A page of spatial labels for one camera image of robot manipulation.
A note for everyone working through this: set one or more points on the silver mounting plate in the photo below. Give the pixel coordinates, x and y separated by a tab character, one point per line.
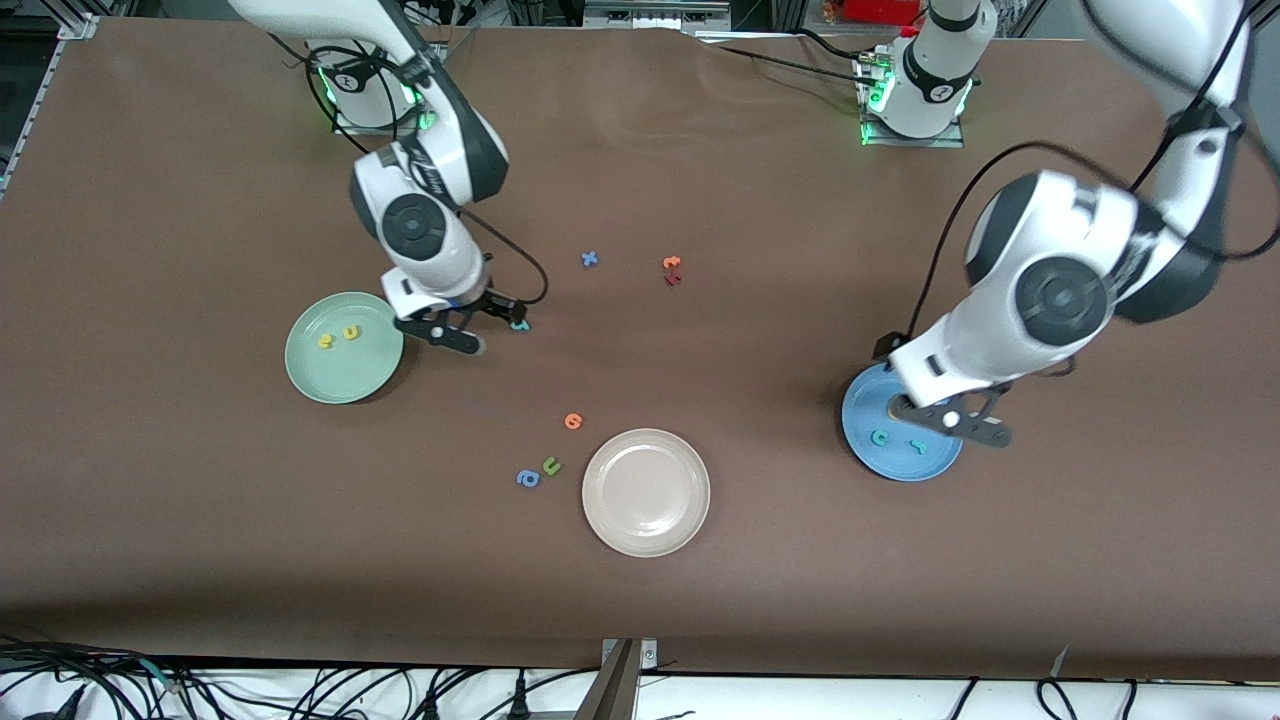
650	655

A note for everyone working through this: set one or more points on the brown table cover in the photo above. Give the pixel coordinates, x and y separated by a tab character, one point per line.
640	600

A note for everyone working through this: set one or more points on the blue foam letter a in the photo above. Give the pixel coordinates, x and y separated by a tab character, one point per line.
527	478

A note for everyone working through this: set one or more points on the green plate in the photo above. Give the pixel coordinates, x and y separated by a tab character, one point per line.
340	375

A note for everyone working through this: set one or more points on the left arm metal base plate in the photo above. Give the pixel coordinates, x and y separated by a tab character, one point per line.
915	143

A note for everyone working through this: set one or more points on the blue plate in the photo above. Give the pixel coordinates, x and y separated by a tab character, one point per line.
930	465

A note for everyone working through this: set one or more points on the gray metal box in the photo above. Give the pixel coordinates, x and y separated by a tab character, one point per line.
655	15

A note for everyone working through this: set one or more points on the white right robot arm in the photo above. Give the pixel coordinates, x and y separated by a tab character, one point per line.
440	255

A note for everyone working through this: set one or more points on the red box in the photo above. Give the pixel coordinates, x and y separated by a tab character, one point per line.
880	10

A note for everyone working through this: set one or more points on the aluminium frame rail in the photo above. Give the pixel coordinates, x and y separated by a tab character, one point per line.
40	95

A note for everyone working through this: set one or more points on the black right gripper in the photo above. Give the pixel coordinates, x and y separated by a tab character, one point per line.
487	301

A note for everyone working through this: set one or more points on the beige plate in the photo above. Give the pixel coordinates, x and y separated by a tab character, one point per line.
646	492

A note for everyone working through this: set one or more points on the dark metal beam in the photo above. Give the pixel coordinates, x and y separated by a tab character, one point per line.
615	695

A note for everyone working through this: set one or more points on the small white paper tag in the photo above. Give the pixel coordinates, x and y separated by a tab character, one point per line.
1058	660

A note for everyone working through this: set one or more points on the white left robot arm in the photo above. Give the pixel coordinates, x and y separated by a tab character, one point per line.
1050	300

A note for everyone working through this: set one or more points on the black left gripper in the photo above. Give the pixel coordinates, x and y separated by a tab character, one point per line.
883	346

